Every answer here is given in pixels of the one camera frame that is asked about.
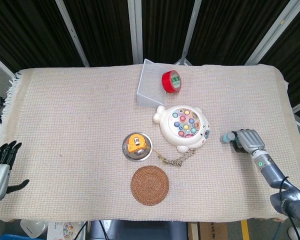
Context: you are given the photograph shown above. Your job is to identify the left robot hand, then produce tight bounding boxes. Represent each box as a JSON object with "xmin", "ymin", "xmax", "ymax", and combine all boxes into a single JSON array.
[{"xmin": 0, "ymin": 140, "xmax": 30, "ymax": 203}]

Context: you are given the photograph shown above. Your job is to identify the white colourful printed box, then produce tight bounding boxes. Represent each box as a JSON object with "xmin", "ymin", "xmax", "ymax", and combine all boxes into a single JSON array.
[{"xmin": 46, "ymin": 221, "xmax": 87, "ymax": 240}]

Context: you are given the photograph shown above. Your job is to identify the clear plastic box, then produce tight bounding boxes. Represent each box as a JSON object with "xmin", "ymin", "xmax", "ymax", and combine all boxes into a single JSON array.
[{"xmin": 136, "ymin": 58, "xmax": 176, "ymax": 107}]

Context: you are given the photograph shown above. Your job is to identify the white seal-shaped pop toy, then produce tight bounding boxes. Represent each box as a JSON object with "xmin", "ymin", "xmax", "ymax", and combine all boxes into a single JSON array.
[{"xmin": 153, "ymin": 105, "xmax": 211, "ymax": 154}]

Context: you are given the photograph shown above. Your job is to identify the stainless steel bowl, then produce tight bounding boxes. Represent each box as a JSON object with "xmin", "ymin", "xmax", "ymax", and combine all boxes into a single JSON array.
[{"xmin": 122, "ymin": 132, "xmax": 153, "ymax": 163}]

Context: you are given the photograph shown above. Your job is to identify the white plastic container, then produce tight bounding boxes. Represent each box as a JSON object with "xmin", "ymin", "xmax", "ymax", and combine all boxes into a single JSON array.
[{"xmin": 19, "ymin": 219, "xmax": 49, "ymax": 238}]

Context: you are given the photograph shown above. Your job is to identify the yellow tape measure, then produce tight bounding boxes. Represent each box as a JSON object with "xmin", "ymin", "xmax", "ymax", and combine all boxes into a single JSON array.
[{"xmin": 127, "ymin": 134, "xmax": 147, "ymax": 153}]

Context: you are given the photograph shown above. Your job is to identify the black office chair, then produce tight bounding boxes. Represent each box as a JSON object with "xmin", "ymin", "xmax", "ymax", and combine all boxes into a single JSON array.
[{"xmin": 89, "ymin": 219, "xmax": 188, "ymax": 240}]

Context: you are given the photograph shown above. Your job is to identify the beige woven tablecloth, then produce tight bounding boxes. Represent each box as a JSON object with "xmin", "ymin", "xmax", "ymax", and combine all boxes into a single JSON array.
[{"xmin": 0, "ymin": 62, "xmax": 300, "ymax": 223}]

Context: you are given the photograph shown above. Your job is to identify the brown woven round coaster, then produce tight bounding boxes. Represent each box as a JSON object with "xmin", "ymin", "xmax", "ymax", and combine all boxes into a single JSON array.
[{"xmin": 130, "ymin": 165, "xmax": 170, "ymax": 206}]

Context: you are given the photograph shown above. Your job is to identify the blue plastic bin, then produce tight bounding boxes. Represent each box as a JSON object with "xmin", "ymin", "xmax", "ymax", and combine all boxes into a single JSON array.
[{"xmin": 2, "ymin": 233, "xmax": 47, "ymax": 240}]

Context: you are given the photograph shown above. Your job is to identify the red tape roll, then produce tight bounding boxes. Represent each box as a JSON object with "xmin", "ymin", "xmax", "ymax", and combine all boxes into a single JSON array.
[{"xmin": 161, "ymin": 69, "xmax": 183, "ymax": 94}]

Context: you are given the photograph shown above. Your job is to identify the cardboard box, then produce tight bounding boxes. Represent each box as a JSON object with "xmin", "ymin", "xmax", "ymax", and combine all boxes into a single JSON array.
[{"xmin": 187, "ymin": 221, "xmax": 228, "ymax": 240}]

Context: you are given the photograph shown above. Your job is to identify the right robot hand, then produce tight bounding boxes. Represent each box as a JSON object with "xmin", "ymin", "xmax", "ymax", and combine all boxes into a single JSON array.
[{"xmin": 229, "ymin": 128, "xmax": 266, "ymax": 154}]

